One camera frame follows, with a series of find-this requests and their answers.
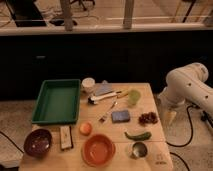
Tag rectangular white black box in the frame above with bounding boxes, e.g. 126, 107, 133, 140
60, 126, 73, 150

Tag green plastic tray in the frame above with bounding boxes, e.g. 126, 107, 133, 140
32, 79, 81, 125

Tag blue sponge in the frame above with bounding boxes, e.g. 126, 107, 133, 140
111, 110, 130, 123

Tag white cup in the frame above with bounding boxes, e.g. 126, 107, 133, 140
82, 77, 95, 93

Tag metal fork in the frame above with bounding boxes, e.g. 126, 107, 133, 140
99, 101, 117, 123

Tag white handled brush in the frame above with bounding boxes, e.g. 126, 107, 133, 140
88, 91, 120, 104

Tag bunch of red grapes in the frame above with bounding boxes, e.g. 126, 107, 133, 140
139, 112, 158, 125

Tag small metal cup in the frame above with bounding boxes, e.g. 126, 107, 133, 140
132, 142, 148, 158

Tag peach fruit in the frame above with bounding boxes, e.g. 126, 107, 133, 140
79, 122, 92, 136

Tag black cable on floor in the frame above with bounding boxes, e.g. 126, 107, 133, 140
165, 105, 195, 148

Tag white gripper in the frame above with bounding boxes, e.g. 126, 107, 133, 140
158, 93, 184, 125

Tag grey blue cloth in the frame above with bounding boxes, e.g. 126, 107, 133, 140
94, 80, 113, 96

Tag dark purple bowl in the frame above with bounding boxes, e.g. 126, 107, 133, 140
24, 129, 52, 158

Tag orange bowl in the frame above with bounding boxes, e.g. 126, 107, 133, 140
82, 134, 116, 167

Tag green chili pepper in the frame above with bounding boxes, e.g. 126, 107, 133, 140
124, 132, 152, 141

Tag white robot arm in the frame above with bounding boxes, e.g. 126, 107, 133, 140
158, 62, 213, 126

